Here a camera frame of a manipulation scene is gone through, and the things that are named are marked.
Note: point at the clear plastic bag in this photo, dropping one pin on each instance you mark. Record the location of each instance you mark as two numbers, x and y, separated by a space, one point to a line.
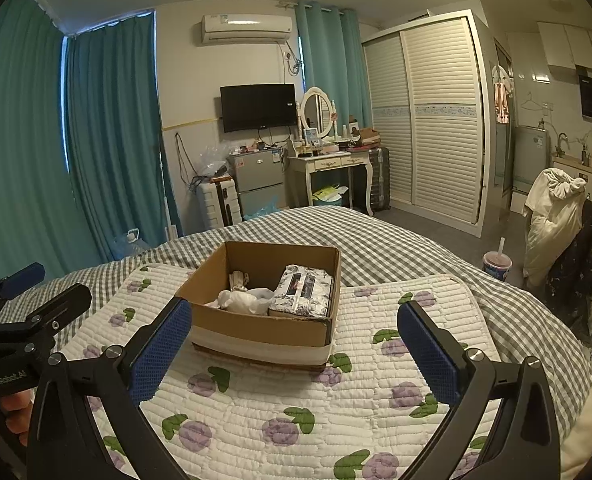
210 162

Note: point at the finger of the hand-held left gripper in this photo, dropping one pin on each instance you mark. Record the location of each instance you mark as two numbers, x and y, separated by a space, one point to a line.
23 278
63 305

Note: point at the white kitchen wall cabinets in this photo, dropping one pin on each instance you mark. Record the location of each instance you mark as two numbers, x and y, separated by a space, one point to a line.
576 45

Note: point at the drink cup with straw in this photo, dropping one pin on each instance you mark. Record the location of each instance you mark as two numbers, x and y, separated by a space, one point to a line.
497 265

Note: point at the cream soft cloth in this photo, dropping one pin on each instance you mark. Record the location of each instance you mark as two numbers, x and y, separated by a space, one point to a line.
241 302

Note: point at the small photo frame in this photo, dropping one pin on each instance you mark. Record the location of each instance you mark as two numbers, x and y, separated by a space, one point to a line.
311 135

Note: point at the black wall television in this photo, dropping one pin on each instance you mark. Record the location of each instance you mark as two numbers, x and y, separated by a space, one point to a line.
258 107

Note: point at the white socks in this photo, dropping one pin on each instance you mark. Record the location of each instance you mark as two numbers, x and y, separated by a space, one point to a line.
238 280

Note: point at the white louvred wardrobe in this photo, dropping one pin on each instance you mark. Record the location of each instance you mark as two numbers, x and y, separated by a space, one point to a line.
436 125

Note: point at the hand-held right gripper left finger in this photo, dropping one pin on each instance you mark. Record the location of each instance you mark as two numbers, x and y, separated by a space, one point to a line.
160 355

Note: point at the grey suitcase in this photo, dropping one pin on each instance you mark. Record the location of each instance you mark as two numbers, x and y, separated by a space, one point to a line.
378 180

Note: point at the yellow green bag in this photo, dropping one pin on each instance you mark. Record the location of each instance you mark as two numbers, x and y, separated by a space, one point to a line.
328 195

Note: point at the wide teal curtain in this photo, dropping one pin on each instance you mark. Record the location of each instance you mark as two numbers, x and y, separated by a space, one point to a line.
20 150

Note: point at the person's left hand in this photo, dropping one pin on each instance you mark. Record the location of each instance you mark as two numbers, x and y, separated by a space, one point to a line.
18 412

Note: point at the white blanket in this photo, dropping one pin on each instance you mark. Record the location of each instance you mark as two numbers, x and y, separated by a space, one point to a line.
591 425

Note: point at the oval vanity mirror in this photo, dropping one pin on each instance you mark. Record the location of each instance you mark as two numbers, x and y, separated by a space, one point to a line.
317 110

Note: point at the floral tissue pack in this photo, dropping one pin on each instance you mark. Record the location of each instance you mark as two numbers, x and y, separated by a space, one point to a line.
301 290

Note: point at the small brown cardboard box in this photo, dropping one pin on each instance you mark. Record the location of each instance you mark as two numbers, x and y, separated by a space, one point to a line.
366 137

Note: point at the white suitcase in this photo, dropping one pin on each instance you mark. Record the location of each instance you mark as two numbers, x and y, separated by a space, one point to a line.
218 205

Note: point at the white garment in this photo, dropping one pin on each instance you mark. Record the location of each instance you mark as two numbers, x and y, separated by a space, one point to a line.
551 220

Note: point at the quilted floral mat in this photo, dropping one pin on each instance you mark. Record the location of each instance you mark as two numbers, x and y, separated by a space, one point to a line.
276 400

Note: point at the kitchen faucet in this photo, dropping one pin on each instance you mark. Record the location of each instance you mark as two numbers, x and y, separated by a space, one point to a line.
560 146

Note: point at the white dressing table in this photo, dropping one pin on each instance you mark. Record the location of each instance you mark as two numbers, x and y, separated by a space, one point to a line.
326 164

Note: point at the white air conditioner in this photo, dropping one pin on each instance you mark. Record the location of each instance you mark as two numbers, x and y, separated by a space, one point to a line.
246 28

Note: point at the clear water jug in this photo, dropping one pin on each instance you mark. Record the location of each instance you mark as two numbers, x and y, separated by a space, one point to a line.
128 247

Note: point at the hanging pink towel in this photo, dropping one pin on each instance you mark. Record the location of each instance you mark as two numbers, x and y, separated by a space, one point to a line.
502 100

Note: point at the small silver fridge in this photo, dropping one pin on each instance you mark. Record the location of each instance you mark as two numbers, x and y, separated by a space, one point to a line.
256 180

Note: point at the narrow teal curtain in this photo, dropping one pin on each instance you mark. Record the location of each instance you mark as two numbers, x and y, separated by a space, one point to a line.
331 55

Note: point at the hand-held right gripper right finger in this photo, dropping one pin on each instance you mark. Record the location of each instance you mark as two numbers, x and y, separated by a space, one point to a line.
428 355

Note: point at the silver kitchen appliance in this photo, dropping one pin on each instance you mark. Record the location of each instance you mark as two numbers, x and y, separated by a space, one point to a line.
530 157

